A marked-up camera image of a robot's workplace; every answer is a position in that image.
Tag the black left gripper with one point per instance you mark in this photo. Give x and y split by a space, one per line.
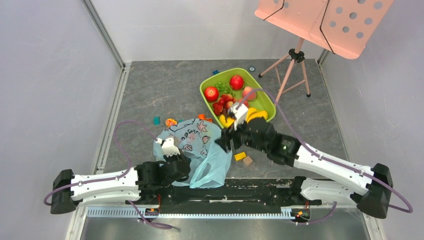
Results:
181 155

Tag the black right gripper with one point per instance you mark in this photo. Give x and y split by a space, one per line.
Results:
230 138

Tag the yellow fake lemon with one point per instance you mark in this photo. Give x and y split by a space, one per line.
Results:
226 122

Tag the light blue plastic bag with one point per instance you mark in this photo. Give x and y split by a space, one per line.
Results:
209 163

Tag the red fake strawberries bunch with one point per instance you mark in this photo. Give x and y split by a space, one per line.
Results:
220 107

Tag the red fake apple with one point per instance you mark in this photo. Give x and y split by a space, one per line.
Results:
211 94
236 82

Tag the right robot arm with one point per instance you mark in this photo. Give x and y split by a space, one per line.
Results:
348 183

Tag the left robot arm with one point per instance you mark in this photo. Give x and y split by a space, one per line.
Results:
135 184

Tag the yellow fake mango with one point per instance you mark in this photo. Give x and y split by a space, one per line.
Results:
257 115

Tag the yellow fake banana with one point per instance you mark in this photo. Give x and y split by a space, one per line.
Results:
250 112

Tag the small fake peach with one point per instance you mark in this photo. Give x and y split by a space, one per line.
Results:
244 102

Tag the pink fake peach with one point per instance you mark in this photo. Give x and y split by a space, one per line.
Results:
248 94

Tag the green fake grapes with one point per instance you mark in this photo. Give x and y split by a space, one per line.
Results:
224 88

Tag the yellow block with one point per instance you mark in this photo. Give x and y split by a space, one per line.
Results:
240 156

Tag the brown wooden cube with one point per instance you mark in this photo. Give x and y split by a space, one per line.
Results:
247 161

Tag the orange toy piece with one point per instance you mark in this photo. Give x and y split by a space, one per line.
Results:
204 118

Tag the orange round toy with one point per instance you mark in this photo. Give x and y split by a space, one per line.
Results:
170 122

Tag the small teal block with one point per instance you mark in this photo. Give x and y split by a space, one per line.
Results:
156 120

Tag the lime green plastic tray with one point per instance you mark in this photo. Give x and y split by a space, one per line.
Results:
262 102

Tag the pink music stand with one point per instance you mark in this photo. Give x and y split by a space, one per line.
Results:
342 27

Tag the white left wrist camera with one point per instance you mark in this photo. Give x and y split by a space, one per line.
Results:
168 146

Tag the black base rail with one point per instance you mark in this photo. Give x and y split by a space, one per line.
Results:
244 197

